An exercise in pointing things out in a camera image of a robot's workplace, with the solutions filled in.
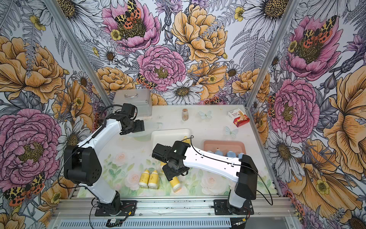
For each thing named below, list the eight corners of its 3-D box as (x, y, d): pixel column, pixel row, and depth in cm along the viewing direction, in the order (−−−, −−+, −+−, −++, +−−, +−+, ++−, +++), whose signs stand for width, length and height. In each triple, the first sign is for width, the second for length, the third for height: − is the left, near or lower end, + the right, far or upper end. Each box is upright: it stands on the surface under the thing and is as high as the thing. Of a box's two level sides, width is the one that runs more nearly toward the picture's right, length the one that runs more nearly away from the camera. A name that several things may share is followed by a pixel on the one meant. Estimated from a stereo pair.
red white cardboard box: (236, 127, 111) (238, 123, 107) (226, 116, 118) (228, 111, 114) (248, 122, 114) (250, 118, 110) (237, 111, 122) (239, 107, 118)
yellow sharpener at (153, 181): (150, 189, 82) (147, 185, 76) (152, 175, 87) (150, 170, 81) (158, 189, 82) (155, 185, 76) (159, 175, 87) (157, 170, 81)
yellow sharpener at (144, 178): (142, 189, 82) (138, 184, 76) (145, 173, 88) (141, 168, 81) (150, 189, 82) (146, 184, 76) (152, 173, 88) (149, 168, 81)
